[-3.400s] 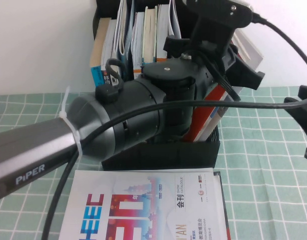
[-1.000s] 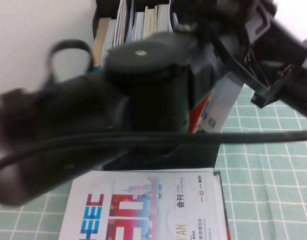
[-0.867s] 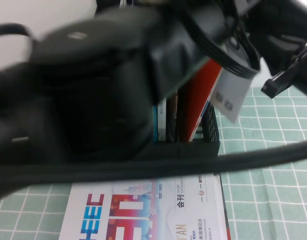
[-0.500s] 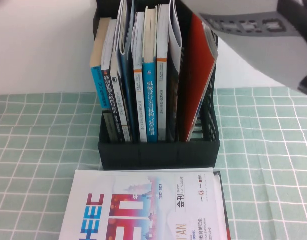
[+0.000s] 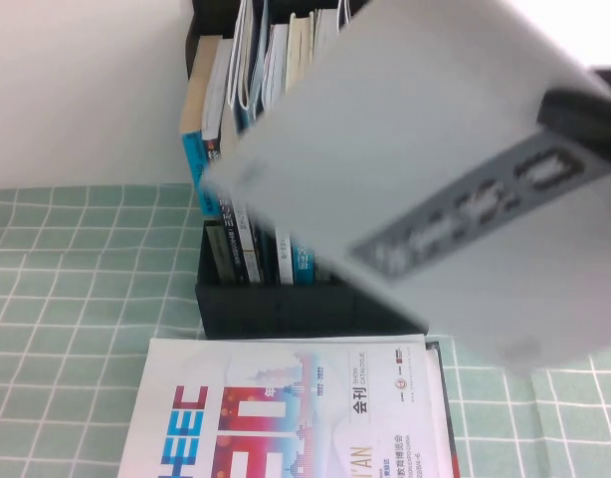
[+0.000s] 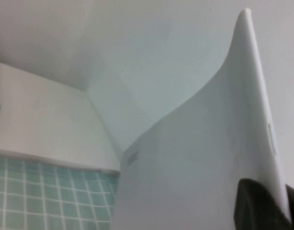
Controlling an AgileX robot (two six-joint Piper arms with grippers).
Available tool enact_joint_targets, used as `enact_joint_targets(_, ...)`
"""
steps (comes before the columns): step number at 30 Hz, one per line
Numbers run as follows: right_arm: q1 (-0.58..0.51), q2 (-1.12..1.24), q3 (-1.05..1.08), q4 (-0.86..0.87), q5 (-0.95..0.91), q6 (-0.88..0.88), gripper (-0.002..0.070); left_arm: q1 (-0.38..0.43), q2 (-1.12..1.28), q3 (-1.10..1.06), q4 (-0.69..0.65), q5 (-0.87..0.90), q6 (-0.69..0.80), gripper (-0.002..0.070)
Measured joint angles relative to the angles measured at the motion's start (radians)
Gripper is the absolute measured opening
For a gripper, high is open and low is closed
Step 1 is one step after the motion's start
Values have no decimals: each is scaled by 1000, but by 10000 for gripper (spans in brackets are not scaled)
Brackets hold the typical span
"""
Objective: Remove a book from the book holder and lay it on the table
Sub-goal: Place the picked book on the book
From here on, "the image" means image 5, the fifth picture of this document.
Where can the white desert rover cover book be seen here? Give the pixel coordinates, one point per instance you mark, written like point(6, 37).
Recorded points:
point(410, 149)

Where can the black red cover book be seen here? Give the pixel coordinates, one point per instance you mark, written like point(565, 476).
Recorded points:
point(447, 398)

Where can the black perforated book holder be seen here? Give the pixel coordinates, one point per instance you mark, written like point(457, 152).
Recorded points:
point(285, 311)

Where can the white grey spine thin book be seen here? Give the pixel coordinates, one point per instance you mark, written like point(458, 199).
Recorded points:
point(248, 249)

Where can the black spine robotics book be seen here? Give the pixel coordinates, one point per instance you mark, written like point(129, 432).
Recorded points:
point(217, 89)

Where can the grey olive spine short book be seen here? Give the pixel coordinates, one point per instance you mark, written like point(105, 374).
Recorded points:
point(220, 254)

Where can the dark cover stapled brochure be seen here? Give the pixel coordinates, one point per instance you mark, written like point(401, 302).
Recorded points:
point(344, 10)

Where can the blue mechanical design handbook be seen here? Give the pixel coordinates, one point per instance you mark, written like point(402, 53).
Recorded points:
point(299, 50)

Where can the blue cover stapled brochure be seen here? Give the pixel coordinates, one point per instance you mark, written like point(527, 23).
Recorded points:
point(253, 74)

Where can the white HEEC expo catalogue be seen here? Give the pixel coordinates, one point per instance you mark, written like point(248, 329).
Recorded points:
point(285, 398)

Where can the green white checkered tablecloth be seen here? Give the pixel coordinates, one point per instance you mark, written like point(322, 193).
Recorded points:
point(61, 299)

